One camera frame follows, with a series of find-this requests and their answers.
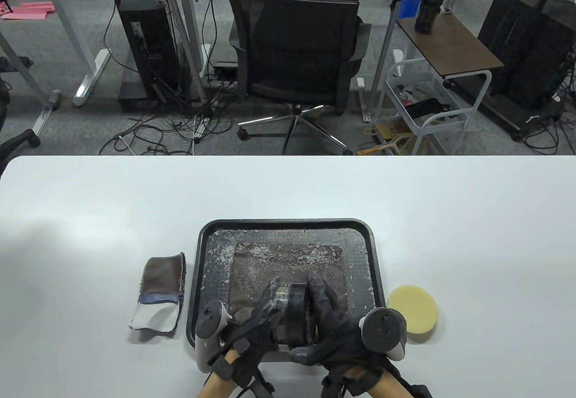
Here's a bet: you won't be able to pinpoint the person's left hand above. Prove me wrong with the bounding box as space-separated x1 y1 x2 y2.
223 279 289 388

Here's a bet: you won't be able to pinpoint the person's right hand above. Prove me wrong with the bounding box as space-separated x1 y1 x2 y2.
288 274 393 398

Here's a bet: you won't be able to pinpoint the black leather care cream jar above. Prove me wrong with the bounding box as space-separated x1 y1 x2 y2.
270 283 319 345

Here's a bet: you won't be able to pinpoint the black round hand tracker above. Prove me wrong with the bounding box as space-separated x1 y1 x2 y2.
194 300 229 374
359 307 408 362

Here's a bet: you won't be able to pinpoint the brown leather bag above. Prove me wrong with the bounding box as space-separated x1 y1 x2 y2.
229 243 348 322

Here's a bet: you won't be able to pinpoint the yellow round sponge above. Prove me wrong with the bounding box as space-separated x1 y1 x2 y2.
387 285 439 344

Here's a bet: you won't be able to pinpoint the black plastic tray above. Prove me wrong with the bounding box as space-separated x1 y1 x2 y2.
186 218 387 362

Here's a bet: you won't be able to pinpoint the brown microfibre cloth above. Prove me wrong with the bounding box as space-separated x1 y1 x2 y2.
127 252 186 333

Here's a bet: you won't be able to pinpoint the person's left forearm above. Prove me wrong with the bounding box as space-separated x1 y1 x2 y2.
197 362 238 398

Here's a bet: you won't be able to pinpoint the person's right forearm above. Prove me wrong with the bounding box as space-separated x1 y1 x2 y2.
360 369 405 398

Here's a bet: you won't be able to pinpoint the white power strip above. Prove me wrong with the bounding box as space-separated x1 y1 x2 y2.
191 117 212 142

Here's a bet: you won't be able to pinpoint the cardboard box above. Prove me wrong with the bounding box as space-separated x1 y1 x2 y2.
373 119 428 156

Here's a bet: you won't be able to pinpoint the white metal trolley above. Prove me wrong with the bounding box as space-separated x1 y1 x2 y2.
373 49 493 156

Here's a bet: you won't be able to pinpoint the flat black device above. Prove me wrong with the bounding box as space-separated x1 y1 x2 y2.
405 98 450 120

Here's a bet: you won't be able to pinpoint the black mesh office chair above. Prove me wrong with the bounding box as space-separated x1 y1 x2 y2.
226 0 372 156

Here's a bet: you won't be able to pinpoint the black computer tower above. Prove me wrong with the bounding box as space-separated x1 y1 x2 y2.
118 0 180 111

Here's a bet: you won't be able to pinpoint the brown wooden trolley top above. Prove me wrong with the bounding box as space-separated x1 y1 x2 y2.
396 11 504 79

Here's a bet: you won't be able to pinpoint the black water bottle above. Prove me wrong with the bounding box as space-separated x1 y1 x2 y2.
414 0 447 34

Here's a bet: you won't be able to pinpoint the white desk leg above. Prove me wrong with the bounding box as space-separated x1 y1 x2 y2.
0 29 62 137

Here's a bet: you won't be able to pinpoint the black equipment case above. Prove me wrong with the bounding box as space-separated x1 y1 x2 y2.
450 0 576 142

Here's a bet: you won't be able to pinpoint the dark desk with white legs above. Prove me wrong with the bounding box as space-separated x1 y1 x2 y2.
0 0 138 107

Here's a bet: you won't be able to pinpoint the pink sheets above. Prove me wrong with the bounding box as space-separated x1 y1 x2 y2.
0 2 55 21

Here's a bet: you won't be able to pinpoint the black wrist strap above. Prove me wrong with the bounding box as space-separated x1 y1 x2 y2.
387 362 433 398
208 349 276 398

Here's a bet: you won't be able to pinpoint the wooden handle brush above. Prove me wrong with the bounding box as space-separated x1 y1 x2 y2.
357 135 405 156

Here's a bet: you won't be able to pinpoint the tangled black floor cables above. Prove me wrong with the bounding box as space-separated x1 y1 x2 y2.
99 106 234 156

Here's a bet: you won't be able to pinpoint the black cable bundle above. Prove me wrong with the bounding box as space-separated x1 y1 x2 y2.
522 56 576 156

